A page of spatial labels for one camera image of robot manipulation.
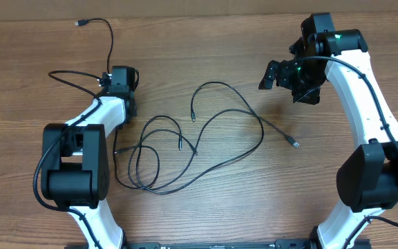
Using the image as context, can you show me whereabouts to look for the black cable silver usb plug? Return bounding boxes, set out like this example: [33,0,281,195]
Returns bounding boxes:
[74,17,160,190]

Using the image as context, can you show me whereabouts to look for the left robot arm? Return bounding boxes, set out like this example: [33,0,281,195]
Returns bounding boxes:
[33,66,139,248]

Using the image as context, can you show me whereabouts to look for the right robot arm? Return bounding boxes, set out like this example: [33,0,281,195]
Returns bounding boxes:
[259,13,398,248]

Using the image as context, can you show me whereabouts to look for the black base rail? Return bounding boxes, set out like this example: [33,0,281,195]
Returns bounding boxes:
[122,226,372,249]

